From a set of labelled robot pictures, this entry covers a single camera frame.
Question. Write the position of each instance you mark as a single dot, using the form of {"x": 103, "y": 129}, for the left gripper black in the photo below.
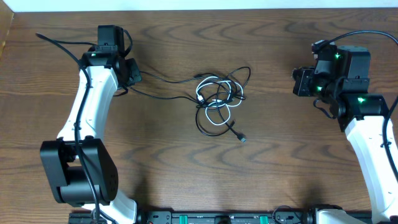
{"x": 134, "y": 73}

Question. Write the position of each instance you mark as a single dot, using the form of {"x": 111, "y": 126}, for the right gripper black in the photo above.
{"x": 301, "y": 76}

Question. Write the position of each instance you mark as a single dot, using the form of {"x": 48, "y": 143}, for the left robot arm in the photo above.
{"x": 78, "y": 167}

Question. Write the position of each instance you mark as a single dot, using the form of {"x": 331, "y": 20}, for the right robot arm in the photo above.
{"x": 340, "y": 79}

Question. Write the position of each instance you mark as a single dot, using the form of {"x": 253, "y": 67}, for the cardboard panel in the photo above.
{"x": 6, "y": 19}

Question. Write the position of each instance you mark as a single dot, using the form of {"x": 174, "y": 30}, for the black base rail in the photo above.
{"x": 165, "y": 217}

